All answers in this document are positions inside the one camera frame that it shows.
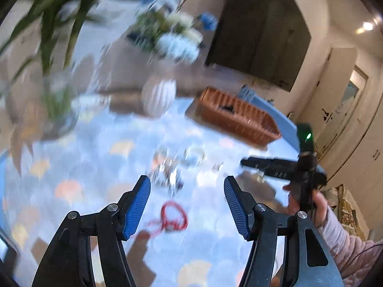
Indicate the clear glass vase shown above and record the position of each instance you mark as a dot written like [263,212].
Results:
[58,110]

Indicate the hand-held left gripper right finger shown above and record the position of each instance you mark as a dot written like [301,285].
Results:
[236,209]

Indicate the person's right forearm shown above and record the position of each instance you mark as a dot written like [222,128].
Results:
[344,245]

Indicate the black item in basket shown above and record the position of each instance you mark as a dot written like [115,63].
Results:
[226,108]

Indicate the brown wicker basket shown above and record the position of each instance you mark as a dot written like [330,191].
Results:
[239,119]

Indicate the grey metal stand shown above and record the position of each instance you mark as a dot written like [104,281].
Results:
[247,93]

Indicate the scallop patterned tablecloth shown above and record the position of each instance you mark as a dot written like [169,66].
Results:
[89,167]

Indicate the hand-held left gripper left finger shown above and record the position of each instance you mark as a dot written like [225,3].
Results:
[136,209]

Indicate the blue and white flower bouquet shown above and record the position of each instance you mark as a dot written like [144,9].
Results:
[176,39]

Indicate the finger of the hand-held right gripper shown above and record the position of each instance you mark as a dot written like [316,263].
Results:
[275,161]
[269,171]

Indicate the white ribbed vase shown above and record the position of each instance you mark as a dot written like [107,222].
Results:
[158,95]

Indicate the blue chair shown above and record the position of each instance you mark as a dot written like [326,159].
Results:
[284,122]

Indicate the person's right hand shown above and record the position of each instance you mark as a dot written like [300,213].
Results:
[320,209]

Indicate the ceiling light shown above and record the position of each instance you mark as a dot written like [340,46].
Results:
[368,26]

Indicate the green bamboo plant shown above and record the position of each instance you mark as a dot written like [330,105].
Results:
[49,21]

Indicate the silver bangle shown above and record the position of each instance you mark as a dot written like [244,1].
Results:
[194,151]

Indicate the black flat television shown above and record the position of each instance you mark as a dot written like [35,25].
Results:
[263,33]

